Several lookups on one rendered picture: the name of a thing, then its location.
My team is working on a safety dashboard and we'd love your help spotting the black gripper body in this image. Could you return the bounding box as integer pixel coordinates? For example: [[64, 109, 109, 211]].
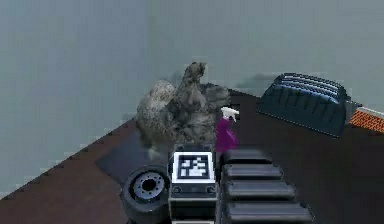
[[120, 165, 172, 224]]

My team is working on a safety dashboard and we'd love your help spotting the grey stone animal statue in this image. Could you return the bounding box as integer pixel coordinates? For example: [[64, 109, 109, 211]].
[[135, 61, 232, 160]]

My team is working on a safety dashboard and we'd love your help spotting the purple spray bottle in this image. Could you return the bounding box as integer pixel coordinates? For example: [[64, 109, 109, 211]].
[[214, 106, 241, 154]]

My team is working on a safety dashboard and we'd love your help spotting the black toaster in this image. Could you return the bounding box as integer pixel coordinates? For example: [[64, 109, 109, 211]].
[[256, 72, 363, 138]]

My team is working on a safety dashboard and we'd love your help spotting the orange box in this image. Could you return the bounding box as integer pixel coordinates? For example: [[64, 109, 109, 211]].
[[348, 106, 384, 134]]

